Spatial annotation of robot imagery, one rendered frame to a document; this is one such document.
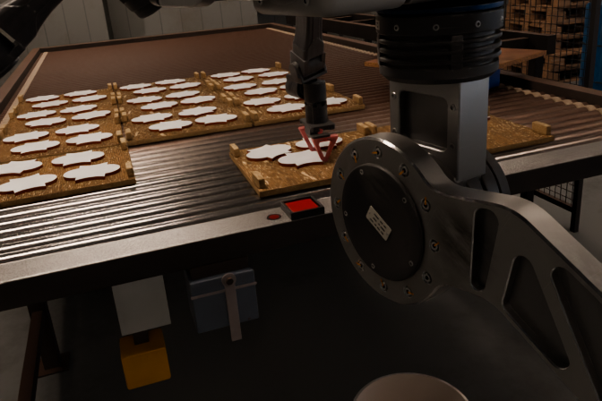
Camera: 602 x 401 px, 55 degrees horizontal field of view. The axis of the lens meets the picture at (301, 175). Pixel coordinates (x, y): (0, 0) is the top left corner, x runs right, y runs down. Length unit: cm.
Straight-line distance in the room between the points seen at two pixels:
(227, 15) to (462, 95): 548
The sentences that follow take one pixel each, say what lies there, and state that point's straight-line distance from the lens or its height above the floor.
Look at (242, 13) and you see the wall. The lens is 607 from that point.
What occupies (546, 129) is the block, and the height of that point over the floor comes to 95.
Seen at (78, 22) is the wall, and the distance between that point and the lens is 621.
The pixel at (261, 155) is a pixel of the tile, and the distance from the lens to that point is 156.
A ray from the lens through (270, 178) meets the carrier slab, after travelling 140.
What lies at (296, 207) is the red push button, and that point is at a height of 93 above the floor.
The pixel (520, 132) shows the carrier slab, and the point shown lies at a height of 94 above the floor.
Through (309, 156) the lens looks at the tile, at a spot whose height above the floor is 95.
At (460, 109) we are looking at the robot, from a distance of 63.
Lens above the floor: 142
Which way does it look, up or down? 20 degrees down
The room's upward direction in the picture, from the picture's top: 5 degrees counter-clockwise
